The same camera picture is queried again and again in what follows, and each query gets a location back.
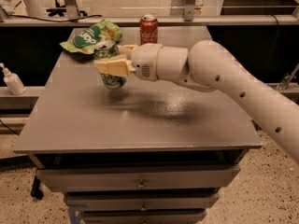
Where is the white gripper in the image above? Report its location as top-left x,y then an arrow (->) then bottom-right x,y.
94,43 -> 163,81

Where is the green soda can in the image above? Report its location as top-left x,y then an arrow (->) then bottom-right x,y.
94,40 -> 127,90

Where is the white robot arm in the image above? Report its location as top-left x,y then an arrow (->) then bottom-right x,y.
95,40 -> 299,162

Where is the red cola can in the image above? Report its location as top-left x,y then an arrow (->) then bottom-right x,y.
139,14 -> 158,45

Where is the green snack bag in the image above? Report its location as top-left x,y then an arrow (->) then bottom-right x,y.
60,19 -> 122,55

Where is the black office chair base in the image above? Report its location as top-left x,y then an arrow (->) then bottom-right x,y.
46,0 -> 89,18

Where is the grey drawer cabinet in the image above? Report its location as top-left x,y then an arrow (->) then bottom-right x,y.
12,25 -> 263,224

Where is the white pump bottle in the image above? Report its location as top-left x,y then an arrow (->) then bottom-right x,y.
0,63 -> 26,95

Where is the top grey drawer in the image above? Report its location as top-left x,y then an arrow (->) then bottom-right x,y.
36,164 -> 240,192

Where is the grey drawer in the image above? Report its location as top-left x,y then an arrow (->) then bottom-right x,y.
36,164 -> 240,192
82,209 -> 206,224
65,192 -> 220,211

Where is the middle grey drawer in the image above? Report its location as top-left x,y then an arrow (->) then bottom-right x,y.
65,192 -> 220,211

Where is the black caster wheel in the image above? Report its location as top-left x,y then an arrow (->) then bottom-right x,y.
30,176 -> 44,200

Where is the bottom grey drawer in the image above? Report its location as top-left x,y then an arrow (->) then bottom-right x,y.
82,209 -> 206,224

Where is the grey metal post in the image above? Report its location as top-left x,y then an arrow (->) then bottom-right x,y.
184,0 -> 196,21

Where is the black cable on rail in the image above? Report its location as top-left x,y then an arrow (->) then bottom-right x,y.
8,13 -> 104,23

